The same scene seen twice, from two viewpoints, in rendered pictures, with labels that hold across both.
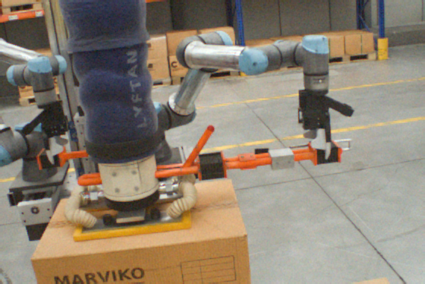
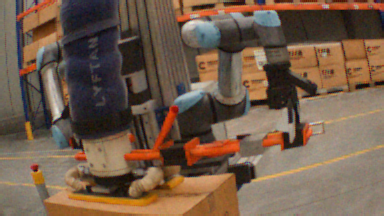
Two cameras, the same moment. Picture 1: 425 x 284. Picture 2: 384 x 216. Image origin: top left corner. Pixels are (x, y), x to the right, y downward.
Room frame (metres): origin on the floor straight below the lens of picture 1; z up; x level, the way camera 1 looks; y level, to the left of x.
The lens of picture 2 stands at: (-0.10, -0.81, 1.57)
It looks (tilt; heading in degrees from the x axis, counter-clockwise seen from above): 9 degrees down; 28
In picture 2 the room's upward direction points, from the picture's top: 12 degrees counter-clockwise
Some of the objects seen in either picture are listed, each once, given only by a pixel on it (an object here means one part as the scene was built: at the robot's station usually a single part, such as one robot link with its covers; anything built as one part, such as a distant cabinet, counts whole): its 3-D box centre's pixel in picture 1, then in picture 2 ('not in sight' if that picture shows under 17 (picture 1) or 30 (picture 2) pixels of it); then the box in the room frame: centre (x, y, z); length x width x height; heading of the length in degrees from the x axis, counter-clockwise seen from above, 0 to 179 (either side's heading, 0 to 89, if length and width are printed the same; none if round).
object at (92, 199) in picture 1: (132, 194); (114, 175); (1.36, 0.27, 1.14); 0.34 x 0.25 x 0.06; 93
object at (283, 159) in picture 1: (281, 159); (254, 145); (1.38, -0.19, 1.20); 0.07 x 0.07 x 0.04; 3
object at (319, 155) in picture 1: (324, 152); (295, 136); (1.38, -0.33, 1.20); 0.08 x 0.07 x 0.05; 93
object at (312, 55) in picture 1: (314, 55); (269, 28); (1.39, -0.31, 1.50); 0.09 x 0.08 x 0.11; 37
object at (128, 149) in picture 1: (123, 138); (100, 119); (1.36, 0.27, 1.32); 0.23 x 0.23 x 0.04
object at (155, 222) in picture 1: (132, 220); (105, 193); (1.26, 0.27, 1.10); 0.34 x 0.10 x 0.05; 93
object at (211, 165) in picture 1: (211, 165); (180, 152); (1.37, 0.02, 1.20); 0.10 x 0.08 x 0.06; 3
